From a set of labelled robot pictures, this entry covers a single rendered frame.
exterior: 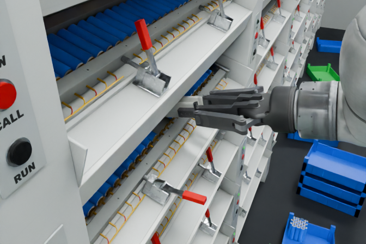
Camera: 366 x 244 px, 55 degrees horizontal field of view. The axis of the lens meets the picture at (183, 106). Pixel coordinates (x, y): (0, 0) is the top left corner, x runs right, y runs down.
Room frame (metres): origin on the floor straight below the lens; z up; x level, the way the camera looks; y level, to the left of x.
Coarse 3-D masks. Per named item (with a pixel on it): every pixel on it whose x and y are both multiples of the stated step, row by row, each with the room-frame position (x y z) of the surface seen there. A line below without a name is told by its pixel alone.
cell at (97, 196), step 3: (96, 192) 0.36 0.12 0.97; (99, 192) 0.37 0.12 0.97; (93, 195) 0.36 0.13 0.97; (96, 195) 0.36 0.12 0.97; (99, 195) 0.36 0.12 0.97; (102, 195) 0.36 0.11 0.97; (90, 198) 0.35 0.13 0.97; (93, 198) 0.35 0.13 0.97; (96, 198) 0.35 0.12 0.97; (99, 198) 0.35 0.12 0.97; (90, 201) 0.35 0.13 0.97; (93, 201) 0.35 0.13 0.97; (96, 201) 0.35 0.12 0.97; (99, 201) 0.35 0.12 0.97; (96, 204) 0.35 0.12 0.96
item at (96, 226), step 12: (216, 72) 0.76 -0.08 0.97; (216, 84) 0.72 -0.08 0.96; (180, 120) 0.56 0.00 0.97; (168, 132) 0.51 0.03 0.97; (156, 144) 0.48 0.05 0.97; (168, 144) 0.49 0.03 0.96; (156, 156) 0.45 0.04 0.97; (168, 156) 0.47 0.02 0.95; (144, 168) 0.42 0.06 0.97; (132, 180) 0.39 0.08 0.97; (120, 192) 0.37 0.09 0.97; (132, 192) 0.38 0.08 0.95; (108, 204) 0.34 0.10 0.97; (120, 204) 0.35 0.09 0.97; (96, 216) 0.32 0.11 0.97; (108, 216) 0.33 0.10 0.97; (96, 228) 0.31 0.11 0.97; (120, 228) 0.32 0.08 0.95; (108, 240) 0.30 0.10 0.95
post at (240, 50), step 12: (252, 24) 0.79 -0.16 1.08; (240, 36) 0.79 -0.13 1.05; (252, 36) 0.80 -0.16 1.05; (228, 48) 0.80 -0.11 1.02; (240, 48) 0.79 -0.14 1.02; (240, 60) 0.79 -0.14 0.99; (252, 72) 0.84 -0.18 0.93; (252, 84) 0.86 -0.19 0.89; (240, 144) 0.79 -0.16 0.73; (228, 168) 0.79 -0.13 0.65; (240, 180) 0.84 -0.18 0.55; (240, 192) 0.86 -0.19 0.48; (228, 216) 0.78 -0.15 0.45; (228, 240) 0.78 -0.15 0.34
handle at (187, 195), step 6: (162, 186) 0.39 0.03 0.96; (168, 186) 0.40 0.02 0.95; (168, 192) 0.39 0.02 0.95; (174, 192) 0.38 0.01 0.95; (180, 192) 0.38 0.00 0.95; (186, 192) 0.38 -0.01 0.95; (192, 192) 0.38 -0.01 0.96; (186, 198) 0.37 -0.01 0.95; (192, 198) 0.37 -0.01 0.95; (198, 198) 0.37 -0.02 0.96; (204, 198) 0.37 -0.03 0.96
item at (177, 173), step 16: (224, 64) 0.80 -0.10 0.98; (240, 64) 0.78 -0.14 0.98; (208, 80) 0.76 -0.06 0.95; (240, 80) 0.78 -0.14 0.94; (160, 128) 0.55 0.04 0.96; (192, 128) 0.57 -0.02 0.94; (208, 128) 0.59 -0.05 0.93; (176, 144) 0.52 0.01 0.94; (192, 144) 0.53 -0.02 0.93; (208, 144) 0.54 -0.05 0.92; (176, 160) 0.48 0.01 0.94; (192, 160) 0.49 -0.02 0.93; (160, 176) 0.44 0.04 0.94; (176, 176) 0.44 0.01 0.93; (96, 208) 0.35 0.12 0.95; (128, 208) 0.36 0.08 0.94; (144, 208) 0.37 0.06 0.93; (160, 208) 0.38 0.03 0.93; (128, 224) 0.34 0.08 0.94; (144, 224) 0.34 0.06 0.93; (112, 240) 0.31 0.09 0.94; (128, 240) 0.31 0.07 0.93; (144, 240) 0.32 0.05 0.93
